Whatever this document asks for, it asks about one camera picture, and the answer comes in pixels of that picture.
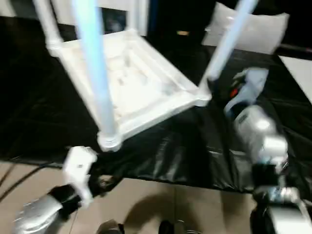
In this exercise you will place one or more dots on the dark left robot foot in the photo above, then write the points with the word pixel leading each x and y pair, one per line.
pixel 111 228

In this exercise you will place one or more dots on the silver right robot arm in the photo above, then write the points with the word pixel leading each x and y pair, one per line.
pixel 261 136

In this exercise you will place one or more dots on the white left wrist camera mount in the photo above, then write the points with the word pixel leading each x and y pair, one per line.
pixel 80 168

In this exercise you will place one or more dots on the dark robot foot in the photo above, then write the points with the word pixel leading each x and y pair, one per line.
pixel 175 228
pixel 111 228

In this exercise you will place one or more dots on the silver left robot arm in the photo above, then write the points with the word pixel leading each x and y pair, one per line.
pixel 44 212

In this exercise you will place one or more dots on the flat white board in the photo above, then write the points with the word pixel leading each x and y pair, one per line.
pixel 300 75

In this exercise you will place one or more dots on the white cabinet with glass doors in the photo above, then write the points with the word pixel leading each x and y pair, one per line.
pixel 63 9

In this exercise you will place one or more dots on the black cabinet with gold label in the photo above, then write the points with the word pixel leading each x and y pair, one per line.
pixel 180 17

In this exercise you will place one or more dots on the white plastic table top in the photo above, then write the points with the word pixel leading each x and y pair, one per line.
pixel 141 83

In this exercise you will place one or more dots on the dark right robot foot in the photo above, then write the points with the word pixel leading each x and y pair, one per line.
pixel 175 228

